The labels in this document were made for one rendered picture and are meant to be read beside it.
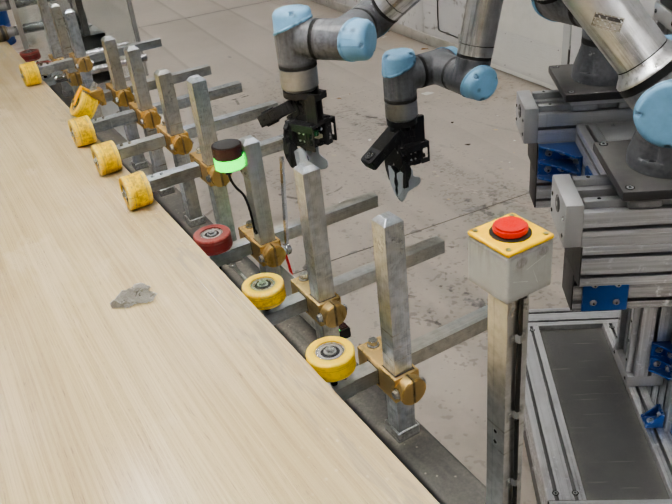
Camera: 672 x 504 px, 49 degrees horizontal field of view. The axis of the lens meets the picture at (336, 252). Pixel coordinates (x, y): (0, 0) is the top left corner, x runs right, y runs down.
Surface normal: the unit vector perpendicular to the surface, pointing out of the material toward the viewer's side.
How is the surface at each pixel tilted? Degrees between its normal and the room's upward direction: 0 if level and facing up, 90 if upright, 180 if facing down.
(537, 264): 90
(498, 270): 90
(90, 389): 0
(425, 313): 0
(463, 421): 0
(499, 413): 90
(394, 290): 90
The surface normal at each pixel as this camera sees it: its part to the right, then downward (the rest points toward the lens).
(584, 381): -0.10, -0.85
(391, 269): 0.51, 0.39
